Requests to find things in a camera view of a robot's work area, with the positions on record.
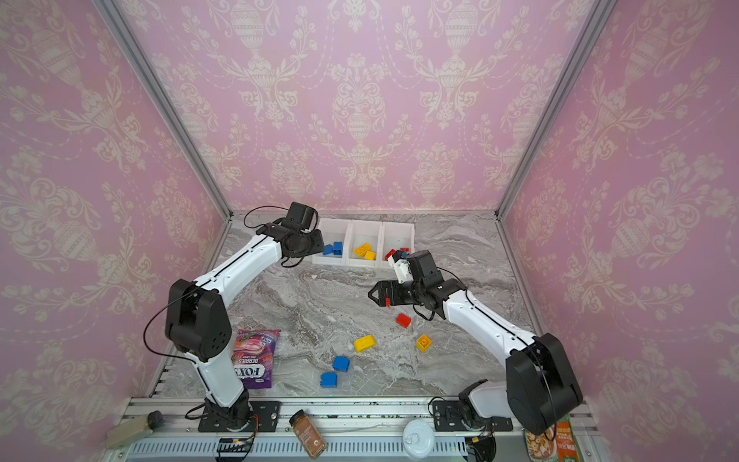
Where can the white left plastic bin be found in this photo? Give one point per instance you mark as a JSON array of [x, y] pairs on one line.
[[334, 230]]

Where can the white plastic bin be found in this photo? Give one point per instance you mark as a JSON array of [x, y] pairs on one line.
[[362, 243], [394, 236], [334, 230]]

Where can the brown spice jar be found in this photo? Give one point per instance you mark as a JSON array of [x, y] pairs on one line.
[[309, 437]]

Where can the blue lego brick lowest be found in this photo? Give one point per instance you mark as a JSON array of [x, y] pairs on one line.
[[329, 380]]

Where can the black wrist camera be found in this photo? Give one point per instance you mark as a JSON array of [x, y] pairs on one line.
[[419, 266], [301, 217]]

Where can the aluminium corner post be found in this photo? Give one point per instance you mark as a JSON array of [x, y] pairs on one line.
[[142, 66], [588, 36]]

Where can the aluminium left corner post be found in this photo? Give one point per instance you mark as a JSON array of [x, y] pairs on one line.
[[142, 66]]

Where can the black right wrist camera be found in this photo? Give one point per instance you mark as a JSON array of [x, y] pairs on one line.
[[419, 266]]

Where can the white round lid can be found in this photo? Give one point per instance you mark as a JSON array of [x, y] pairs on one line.
[[418, 439]]

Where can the white right plastic bin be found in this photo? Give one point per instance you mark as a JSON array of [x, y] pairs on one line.
[[394, 236]]

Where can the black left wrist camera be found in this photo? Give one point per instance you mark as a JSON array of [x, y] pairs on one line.
[[301, 217]]

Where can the white middle plastic bin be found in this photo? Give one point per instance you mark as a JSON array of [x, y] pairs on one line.
[[362, 243]]

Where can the aluminium right corner post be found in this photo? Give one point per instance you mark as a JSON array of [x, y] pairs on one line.
[[588, 36]]

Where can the aluminium front rail frame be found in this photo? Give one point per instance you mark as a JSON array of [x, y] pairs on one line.
[[352, 428]]

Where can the red curved lego brick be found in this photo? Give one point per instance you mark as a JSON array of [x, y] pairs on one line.
[[391, 254]]

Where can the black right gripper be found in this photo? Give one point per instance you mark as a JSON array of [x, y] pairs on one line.
[[390, 293]]

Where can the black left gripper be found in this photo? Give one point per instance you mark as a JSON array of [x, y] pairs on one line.
[[318, 246]]

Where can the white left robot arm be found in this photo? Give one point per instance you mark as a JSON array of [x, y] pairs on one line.
[[198, 323]]

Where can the yellow long lego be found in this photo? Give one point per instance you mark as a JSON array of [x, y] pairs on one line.
[[364, 343]]

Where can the yellow lego with swirl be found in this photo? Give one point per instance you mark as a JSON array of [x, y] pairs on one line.
[[424, 343]]

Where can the yellow long lego brick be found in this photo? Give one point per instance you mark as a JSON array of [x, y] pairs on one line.
[[362, 250]]

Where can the purple Fox's candy bag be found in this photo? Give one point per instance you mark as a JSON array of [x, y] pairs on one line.
[[253, 357]]

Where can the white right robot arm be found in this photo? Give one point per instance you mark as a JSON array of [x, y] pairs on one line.
[[540, 385]]

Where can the green food packet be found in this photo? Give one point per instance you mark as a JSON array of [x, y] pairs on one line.
[[557, 444]]

